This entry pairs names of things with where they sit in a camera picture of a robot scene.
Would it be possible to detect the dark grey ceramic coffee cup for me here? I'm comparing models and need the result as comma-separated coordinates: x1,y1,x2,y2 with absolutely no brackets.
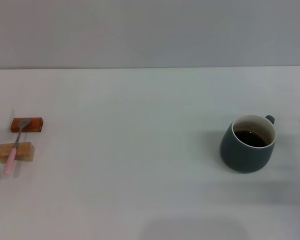
219,114,277,174

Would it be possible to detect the pink-handled metal spoon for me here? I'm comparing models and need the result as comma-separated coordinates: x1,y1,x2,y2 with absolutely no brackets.
3,118,32,175

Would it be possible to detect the light wooden spoon rest block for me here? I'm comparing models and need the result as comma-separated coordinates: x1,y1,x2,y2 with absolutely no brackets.
0,141,36,165

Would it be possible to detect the reddish-brown wooden block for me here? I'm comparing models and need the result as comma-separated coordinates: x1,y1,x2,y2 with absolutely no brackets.
9,117,45,133

